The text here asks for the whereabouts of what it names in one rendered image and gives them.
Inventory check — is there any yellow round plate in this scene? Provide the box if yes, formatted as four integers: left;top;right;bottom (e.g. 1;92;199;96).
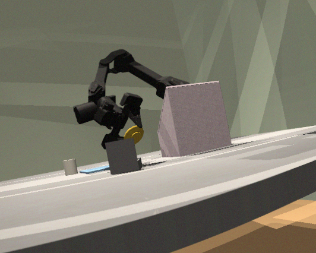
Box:
124;126;144;144

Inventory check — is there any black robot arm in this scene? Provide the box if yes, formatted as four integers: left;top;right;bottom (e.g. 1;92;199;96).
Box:
74;49;189;129

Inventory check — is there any beige cylinder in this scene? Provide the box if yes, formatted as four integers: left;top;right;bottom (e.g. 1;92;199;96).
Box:
63;159;78;176

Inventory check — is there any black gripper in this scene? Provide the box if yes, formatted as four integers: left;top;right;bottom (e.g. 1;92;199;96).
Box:
101;92;143;150

